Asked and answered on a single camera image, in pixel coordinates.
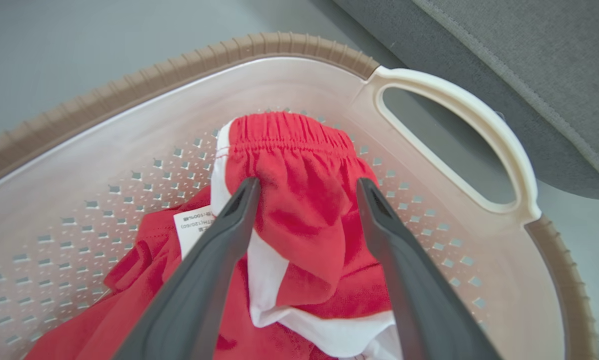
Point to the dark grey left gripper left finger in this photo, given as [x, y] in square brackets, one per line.
[199, 280]

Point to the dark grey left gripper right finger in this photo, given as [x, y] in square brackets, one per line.
[419, 300]

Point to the red and white jersey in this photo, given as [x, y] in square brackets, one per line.
[129, 310]

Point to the plain red shirt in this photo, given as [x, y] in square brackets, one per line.
[309, 200]

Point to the white perforated laundry basket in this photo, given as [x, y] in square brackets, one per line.
[104, 150]

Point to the grey fabric sofa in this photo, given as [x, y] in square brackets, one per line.
[529, 75]

